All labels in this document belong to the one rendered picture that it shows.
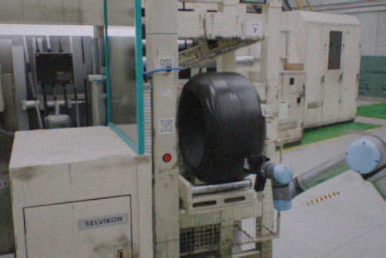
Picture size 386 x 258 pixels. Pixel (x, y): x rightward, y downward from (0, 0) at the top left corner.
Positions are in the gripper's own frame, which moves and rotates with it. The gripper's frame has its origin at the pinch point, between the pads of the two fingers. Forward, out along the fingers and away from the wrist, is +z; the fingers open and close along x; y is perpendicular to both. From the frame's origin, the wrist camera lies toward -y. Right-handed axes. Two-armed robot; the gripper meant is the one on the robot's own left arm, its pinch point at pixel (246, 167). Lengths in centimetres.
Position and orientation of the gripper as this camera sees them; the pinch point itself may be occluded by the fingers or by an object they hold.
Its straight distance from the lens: 204.7
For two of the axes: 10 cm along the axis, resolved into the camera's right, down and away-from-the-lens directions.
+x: -9.4, 0.7, -3.5
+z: -3.5, -0.5, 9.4
